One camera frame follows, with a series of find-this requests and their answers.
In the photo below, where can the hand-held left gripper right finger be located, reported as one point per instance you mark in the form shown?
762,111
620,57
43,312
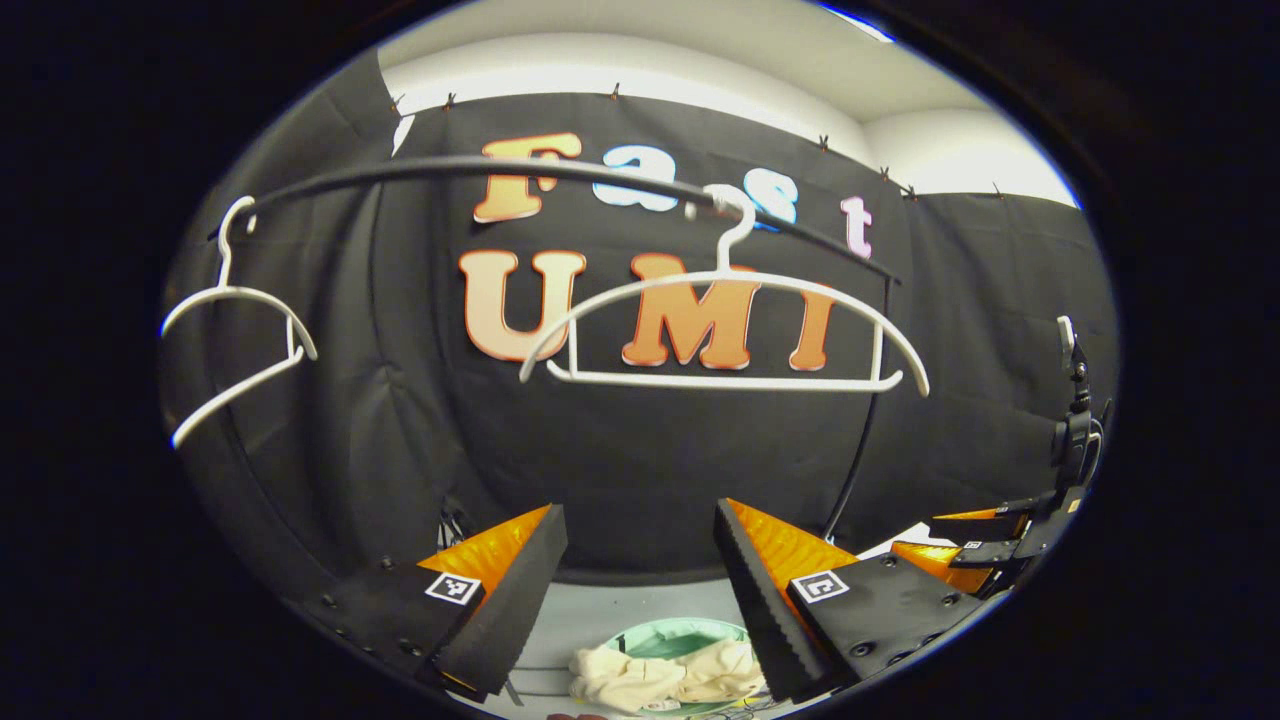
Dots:
760,600

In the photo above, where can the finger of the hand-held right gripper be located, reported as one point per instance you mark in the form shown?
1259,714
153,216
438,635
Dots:
940,562
975,525

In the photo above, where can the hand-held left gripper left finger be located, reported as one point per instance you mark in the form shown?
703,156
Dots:
515,590

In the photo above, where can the green laundry hamper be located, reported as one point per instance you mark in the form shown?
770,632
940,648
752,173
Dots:
670,632

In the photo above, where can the cream shirt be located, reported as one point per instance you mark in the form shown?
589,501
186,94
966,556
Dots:
640,675

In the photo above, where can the white plastic hanger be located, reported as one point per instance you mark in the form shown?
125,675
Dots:
700,381
226,270

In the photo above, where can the black backdrop cloth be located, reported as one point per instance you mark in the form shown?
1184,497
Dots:
640,460

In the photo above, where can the ceiling light panel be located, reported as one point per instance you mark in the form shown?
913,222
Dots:
860,20

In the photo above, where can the row of small cloth clips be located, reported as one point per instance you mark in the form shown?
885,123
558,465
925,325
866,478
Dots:
615,91

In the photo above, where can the black clothes rail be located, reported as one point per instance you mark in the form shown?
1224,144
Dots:
420,170

